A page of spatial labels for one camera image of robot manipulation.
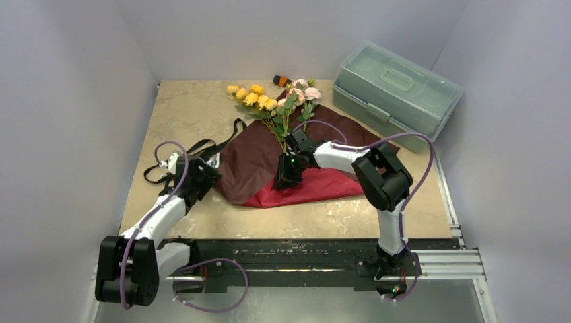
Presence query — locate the dark red wrapping paper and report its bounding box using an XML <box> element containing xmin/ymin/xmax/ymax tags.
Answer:
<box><xmin>213</xmin><ymin>89</ymin><xmax>400</xmax><ymax>209</ymax></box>

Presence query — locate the peach fake rose stem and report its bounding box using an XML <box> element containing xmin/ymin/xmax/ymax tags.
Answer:
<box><xmin>271</xmin><ymin>85</ymin><xmax>306</xmax><ymax>137</ymax></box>

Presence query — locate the pink fake rose stem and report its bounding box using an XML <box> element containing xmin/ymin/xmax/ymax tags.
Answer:
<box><xmin>290</xmin><ymin>78</ymin><xmax>322</xmax><ymax>123</ymax></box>

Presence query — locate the yellow fake flower stem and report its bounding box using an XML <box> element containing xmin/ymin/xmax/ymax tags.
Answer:
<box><xmin>226</xmin><ymin>84</ymin><xmax>287</xmax><ymax>152</ymax></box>

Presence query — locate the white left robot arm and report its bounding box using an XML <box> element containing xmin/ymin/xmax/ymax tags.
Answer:
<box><xmin>94</xmin><ymin>151</ymin><xmax>221</xmax><ymax>307</ymax></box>

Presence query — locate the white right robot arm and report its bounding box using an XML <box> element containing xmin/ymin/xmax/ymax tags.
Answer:
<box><xmin>273</xmin><ymin>130</ymin><xmax>413</xmax><ymax>279</ymax></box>

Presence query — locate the small orange black object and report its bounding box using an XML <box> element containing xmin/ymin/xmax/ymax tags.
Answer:
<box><xmin>273</xmin><ymin>75</ymin><xmax>292</xmax><ymax>88</ymax></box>

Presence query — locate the green plastic toolbox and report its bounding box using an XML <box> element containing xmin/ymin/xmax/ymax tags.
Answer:
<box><xmin>332</xmin><ymin>42</ymin><xmax>464</xmax><ymax>153</ymax></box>

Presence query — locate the black lanyard strap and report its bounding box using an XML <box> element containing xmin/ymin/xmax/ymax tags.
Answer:
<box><xmin>143</xmin><ymin>118</ymin><xmax>248</xmax><ymax>184</ymax></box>

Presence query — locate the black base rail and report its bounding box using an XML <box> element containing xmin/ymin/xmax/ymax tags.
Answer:
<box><xmin>184</xmin><ymin>238</ymin><xmax>459</xmax><ymax>293</ymax></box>

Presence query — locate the aluminium frame rail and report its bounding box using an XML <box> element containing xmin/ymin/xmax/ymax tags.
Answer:
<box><xmin>91</xmin><ymin>159</ymin><xmax>498</xmax><ymax>322</ymax></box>

